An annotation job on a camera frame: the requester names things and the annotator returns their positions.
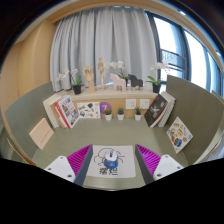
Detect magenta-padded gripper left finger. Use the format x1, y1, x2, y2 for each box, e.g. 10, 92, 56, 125
43, 143, 94, 187

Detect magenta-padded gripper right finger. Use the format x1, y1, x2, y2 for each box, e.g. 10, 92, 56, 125
134, 143, 184, 185

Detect blue and white computer mouse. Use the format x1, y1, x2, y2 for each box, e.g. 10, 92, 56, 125
103, 149, 119, 170

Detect white cartoon-print mouse pad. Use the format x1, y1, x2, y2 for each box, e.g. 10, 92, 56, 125
87, 144, 137, 179

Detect white sticker sheet card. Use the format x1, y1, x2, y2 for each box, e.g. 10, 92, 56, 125
166, 116, 194, 154

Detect small plant in white pot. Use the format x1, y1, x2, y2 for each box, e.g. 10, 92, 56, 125
133, 106, 143, 122
116, 107, 126, 121
104, 108, 113, 122

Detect beige card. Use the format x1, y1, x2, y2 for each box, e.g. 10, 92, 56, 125
28, 117, 55, 150

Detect black cover book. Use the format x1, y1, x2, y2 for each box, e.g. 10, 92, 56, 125
143, 93, 169, 129

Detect brown leaning book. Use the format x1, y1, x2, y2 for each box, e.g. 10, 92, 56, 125
49, 99, 68, 129

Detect white illustrated card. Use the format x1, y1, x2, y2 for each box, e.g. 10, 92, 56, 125
76, 101, 101, 120

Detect white leaning books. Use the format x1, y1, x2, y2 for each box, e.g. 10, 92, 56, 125
157, 91, 177, 129

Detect white leaning book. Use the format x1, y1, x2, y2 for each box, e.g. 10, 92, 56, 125
42, 94, 63, 129

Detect purple round sign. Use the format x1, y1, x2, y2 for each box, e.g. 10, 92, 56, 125
99, 101, 113, 116

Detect white orchid in black pot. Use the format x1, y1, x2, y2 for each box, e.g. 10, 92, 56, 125
109, 60, 129, 81
145, 61, 171, 94
56, 68, 84, 95

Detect black wooden horse figure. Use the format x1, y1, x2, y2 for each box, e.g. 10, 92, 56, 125
127, 73, 144, 91

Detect pink wooden horse figure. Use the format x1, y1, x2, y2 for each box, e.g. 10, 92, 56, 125
110, 73, 127, 92

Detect wooden hand model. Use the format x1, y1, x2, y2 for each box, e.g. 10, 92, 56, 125
82, 65, 96, 94

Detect wooden artist mannequin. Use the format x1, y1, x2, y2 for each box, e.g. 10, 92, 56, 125
96, 56, 109, 90

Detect dark-framed window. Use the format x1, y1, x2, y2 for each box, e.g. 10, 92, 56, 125
146, 11, 224, 98

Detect grey curtain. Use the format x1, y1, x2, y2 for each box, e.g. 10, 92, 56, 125
49, 5, 158, 93

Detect white wall socket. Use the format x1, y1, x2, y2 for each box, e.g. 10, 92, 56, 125
125, 98, 137, 110
139, 98, 151, 110

